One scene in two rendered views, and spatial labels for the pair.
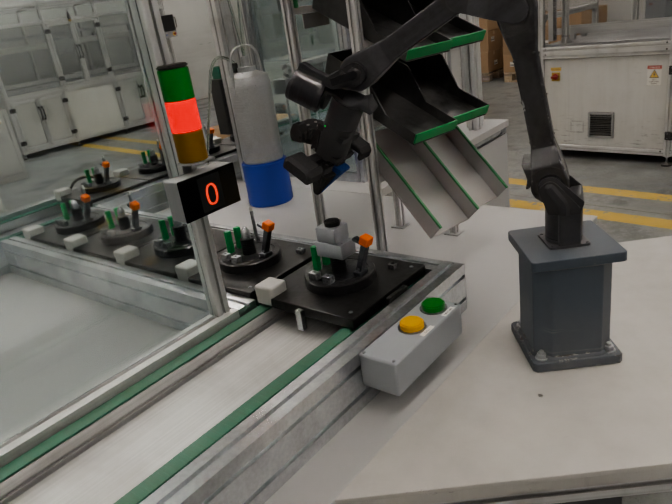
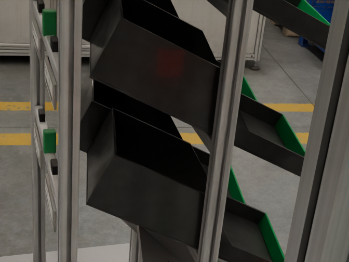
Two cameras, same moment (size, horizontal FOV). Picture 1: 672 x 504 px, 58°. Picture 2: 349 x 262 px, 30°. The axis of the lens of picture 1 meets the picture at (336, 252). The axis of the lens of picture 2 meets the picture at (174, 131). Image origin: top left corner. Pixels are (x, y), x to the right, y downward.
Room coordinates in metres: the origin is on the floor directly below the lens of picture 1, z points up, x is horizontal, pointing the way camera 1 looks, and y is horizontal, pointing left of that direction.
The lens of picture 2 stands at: (0.98, 0.48, 1.73)
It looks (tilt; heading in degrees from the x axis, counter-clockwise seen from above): 26 degrees down; 300
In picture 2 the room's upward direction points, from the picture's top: 5 degrees clockwise
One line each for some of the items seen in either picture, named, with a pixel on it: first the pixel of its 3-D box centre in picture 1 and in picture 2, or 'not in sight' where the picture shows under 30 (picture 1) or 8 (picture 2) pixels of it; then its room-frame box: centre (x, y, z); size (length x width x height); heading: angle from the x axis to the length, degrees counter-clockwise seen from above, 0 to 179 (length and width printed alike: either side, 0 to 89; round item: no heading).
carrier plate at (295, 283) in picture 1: (341, 283); not in sight; (1.07, 0.00, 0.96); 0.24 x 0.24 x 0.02; 48
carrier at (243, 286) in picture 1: (247, 243); not in sight; (1.24, 0.19, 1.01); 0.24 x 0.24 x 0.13; 48
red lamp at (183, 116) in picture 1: (183, 115); not in sight; (1.01, 0.21, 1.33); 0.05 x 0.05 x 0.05
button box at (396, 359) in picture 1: (413, 342); not in sight; (0.87, -0.11, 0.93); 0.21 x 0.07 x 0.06; 138
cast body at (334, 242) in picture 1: (330, 236); not in sight; (1.08, 0.01, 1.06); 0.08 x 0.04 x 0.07; 49
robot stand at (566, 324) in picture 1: (563, 294); not in sight; (0.90, -0.37, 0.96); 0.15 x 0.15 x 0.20; 87
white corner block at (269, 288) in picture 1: (271, 291); not in sight; (1.07, 0.14, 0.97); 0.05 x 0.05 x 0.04; 48
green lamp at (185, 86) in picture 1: (176, 84); not in sight; (1.01, 0.21, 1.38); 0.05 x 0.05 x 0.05
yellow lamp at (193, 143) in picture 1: (190, 145); not in sight; (1.01, 0.21, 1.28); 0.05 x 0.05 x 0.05
